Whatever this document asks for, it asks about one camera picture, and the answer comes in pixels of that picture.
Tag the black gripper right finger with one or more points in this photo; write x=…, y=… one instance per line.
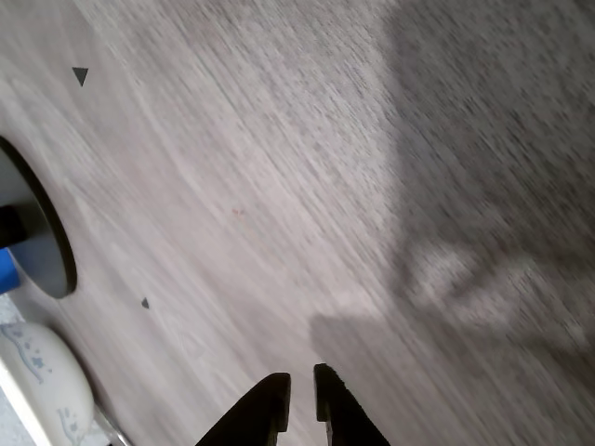
x=341, y=413

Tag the white floral bowl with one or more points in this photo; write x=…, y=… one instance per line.
x=42, y=385

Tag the grey round stand base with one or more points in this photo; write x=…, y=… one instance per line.
x=44, y=260

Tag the blue block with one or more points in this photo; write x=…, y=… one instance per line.
x=7, y=271

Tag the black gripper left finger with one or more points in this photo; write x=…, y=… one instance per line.
x=265, y=409

